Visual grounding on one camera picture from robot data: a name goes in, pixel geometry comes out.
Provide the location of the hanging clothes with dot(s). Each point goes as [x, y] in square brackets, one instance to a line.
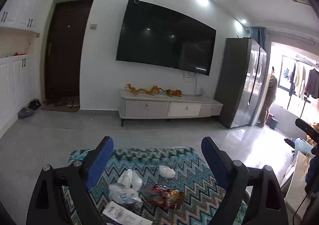
[303, 82]

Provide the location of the clear white plastic bag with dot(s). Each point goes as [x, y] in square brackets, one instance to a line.
[126, 189]

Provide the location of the brown orange snack packet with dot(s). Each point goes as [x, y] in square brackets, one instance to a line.
[173, 199]

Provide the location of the zigzag patterned teal rug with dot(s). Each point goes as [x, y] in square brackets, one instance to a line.
[193, 177]

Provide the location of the golden dragon ornament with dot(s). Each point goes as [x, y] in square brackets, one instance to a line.
[142, 90]

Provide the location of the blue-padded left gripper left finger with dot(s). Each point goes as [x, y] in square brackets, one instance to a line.
[47, 204]

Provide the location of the white TV cabinet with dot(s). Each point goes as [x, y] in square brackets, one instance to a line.
[161, 106]

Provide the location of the dark brown entrance door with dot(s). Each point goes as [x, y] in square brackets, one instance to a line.
[63, 52]

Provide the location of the white shoe cabinet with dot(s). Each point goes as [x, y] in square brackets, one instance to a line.
[19, 30]

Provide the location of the red clear snack wrapper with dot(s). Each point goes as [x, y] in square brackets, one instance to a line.
[159, 196]

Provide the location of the large black wall television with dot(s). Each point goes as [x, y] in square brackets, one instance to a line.
[155, 35]

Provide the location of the white milk carton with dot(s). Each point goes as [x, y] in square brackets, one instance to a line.
[123, 216]

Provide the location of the person in olive jacket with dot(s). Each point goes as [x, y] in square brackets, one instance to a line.
[269, 99]

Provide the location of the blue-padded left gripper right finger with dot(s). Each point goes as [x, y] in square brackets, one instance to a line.
[259, 188]

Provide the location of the blue curtain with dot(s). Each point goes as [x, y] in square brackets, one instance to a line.
[259, 34]

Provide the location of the grey slipper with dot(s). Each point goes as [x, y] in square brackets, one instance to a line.
[25, 113]

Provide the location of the crumpled white tissue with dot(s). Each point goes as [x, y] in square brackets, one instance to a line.
[166, 172]

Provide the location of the teal plastic bucket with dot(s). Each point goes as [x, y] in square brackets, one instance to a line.
[271, 121]

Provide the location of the brown door mat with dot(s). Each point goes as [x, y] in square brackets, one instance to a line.
[63, 108]

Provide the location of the grey double-door refrigerator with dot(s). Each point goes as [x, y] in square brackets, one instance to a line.
[240, 81]

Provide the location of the beige shoes pair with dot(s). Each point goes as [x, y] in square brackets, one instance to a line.
[73, 102]

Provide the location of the wall light switch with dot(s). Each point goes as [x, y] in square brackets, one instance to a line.
[93, 26]

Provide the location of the black shoes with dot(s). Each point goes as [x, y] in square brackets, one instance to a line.
[34, 105]

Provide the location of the golden lion ornament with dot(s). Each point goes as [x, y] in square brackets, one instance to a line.
[173, 93]

